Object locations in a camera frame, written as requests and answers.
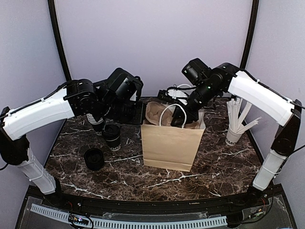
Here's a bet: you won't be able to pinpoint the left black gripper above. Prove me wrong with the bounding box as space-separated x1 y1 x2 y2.
99 98 147 125

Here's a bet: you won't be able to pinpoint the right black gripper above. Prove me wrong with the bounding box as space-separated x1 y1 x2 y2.
171 81 220 126

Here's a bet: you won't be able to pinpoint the black cup lid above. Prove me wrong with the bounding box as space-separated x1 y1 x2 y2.
102 124 121 141

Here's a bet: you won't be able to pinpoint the brown paper bag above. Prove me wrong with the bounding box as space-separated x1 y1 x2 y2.
141 109 205 172

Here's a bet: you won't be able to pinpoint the black paper coffee cup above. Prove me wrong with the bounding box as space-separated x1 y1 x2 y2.
105 136 121 151

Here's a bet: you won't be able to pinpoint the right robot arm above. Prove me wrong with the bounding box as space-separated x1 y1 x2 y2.
171 58 303 207

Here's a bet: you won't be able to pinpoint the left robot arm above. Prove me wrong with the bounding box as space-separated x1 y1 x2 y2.
0 68 146 208

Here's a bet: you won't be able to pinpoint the stack of paper cups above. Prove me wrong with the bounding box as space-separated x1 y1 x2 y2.
86 114 104 136

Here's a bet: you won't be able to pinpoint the wrapped paper straws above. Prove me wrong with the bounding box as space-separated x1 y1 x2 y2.
226 98 261 134

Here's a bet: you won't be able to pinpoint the white cup holding straws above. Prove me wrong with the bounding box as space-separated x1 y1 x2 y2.
225 127 242 146

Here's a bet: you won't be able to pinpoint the stack of black lids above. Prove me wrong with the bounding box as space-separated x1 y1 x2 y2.
84 148 105 171

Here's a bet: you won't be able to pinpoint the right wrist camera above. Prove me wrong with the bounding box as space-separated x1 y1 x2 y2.
157 84 192 101

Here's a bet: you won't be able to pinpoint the grey cable duct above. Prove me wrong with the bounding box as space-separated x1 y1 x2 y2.
30 204 227 229

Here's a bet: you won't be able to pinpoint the right black frame post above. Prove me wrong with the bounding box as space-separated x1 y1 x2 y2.
240 0 260 69

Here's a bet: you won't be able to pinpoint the black frame post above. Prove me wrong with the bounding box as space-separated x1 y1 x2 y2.
47 0 72 81
240 0 260 69

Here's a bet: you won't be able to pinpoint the left black frame post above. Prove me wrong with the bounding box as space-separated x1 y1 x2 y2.
47 0 72 81

